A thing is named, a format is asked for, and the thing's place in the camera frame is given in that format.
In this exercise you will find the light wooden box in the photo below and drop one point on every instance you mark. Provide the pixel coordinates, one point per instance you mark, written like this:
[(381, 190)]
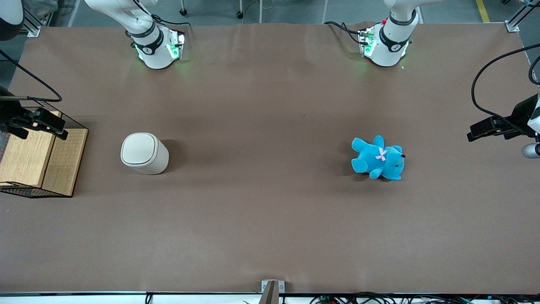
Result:
[(25, 156)]

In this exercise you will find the aluminium frame corner bracket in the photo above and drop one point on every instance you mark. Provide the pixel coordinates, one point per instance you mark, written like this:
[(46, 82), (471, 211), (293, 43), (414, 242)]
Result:
[(512, 25), (33, 30)]

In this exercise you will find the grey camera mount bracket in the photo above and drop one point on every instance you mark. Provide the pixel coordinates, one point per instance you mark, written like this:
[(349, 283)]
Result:
[(272, 291)]

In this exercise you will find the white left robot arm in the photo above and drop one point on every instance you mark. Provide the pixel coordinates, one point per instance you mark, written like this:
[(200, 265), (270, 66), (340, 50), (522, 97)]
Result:
[(388, 48)]

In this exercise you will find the blue teddy bear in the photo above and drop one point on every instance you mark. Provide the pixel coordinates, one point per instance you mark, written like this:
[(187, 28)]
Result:
[(377, 159)]

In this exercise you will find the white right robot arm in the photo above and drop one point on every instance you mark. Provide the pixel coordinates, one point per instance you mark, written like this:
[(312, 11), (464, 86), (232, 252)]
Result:
[(157, 52)]

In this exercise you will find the cream lidded trash can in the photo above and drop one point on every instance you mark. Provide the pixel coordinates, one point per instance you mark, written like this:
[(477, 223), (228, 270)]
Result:
[(143, 153)]

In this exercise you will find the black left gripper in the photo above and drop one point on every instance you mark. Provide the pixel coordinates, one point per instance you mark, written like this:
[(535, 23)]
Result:
[(520, 114)]

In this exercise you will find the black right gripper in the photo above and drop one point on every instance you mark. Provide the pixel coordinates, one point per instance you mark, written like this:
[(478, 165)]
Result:
[(8, 110)]

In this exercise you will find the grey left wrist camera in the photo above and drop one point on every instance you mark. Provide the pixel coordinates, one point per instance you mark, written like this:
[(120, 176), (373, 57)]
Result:
[(530, 150)]

